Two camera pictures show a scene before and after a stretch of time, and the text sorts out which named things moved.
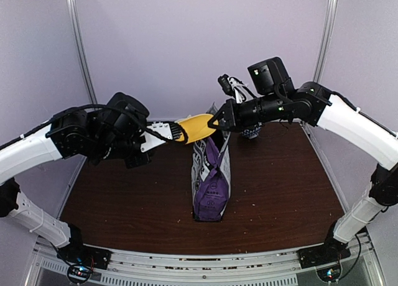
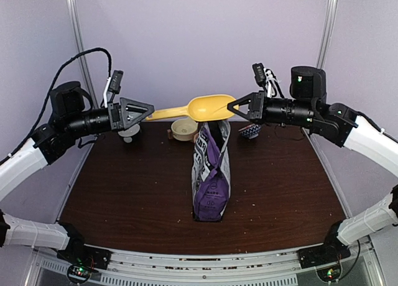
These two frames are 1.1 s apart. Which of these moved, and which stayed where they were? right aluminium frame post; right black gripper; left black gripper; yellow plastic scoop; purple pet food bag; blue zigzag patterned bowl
Moved: right black gripper; yellow plastic scoop; left black gripper
Stayed: purple pet food bag; right aluminium frame post; blue zigzag patterned bowl
